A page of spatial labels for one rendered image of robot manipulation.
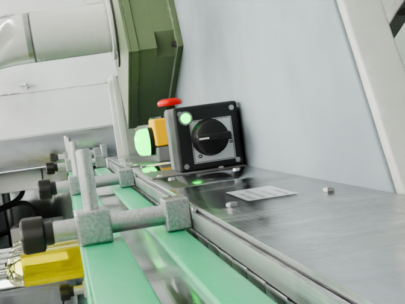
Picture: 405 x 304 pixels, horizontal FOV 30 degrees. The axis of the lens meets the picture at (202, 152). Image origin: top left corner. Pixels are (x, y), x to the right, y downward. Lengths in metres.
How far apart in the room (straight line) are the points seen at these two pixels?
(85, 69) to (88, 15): 3.81
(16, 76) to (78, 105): 0.45
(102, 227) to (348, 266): 0.30
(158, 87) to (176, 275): 0.96
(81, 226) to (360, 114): 0.23
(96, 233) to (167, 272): 0.14
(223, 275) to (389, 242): 0.10
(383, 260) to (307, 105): 0.38
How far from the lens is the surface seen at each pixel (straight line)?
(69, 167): 1.64
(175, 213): 0.59
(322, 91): 0.65
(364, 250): 0.35
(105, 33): 1.45
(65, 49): 1.45
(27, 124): 5.24
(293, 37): 0.71
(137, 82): 1.35
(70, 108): 5.24
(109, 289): 0.42
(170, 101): 1.21
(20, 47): 1.45
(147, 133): 1.21
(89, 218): 0.58
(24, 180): 2.60
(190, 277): 0.43
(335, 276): 0.31
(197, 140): 0.88
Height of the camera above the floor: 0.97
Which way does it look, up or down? 10 degrees down
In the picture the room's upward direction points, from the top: 98 degrees counter-clockwise
